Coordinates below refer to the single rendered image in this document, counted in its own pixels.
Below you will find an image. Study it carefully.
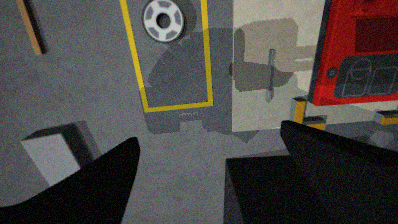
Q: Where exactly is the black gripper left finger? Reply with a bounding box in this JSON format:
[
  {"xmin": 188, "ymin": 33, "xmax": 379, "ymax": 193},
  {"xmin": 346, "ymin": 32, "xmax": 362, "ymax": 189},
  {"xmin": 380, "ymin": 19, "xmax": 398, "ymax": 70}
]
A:
[{"xmin": 0, "ymin": 137, "xmax": 140, "ymax": 224}]

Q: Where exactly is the black wheel with grey hub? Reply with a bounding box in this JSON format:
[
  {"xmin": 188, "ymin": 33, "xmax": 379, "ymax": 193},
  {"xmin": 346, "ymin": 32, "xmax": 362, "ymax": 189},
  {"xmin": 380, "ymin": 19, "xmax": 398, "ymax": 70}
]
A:
[{"xmin": 141, "ymin": 0, "xmax": 185, "ymax": 43}]

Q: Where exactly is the yellow tape outline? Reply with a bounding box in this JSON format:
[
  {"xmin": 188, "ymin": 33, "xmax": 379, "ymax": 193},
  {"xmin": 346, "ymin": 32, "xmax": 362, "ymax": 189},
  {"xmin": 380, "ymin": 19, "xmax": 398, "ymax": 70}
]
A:
[{"xmin": 120, "ymin": 0, "xmax": 213, "ymax": 113}]

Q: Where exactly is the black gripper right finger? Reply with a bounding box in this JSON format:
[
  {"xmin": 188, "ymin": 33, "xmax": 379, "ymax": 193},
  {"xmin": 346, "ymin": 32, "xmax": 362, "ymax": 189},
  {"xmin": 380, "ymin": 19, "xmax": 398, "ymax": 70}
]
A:
[{"xmin": 280, "ymin": 120, "xmax": 398, "ymax": 224}]

